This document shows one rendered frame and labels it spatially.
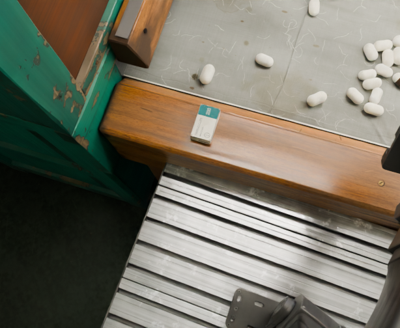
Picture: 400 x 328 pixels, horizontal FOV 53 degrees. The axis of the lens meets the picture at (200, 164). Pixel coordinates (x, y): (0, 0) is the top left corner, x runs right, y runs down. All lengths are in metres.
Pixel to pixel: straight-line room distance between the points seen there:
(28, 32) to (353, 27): 0.58
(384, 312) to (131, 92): 0.53
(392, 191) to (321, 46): 0.29
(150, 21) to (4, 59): 0.31
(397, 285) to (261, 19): 0.57
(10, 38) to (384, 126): 0.59
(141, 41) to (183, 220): 0.32
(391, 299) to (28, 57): 0.44
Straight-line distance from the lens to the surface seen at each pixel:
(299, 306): 0.60
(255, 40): 0.80
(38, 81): 0.53
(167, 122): 0.70
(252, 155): 0.68
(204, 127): 0.67
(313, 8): 0.83
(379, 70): 0.80
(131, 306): 0.76
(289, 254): 0.76
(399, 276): 0.40
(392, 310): 0.38
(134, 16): 0.69
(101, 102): 0.72
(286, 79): 0.77
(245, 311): 0.74
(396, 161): 0.58
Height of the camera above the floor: 1.41
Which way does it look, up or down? 75 degrees down
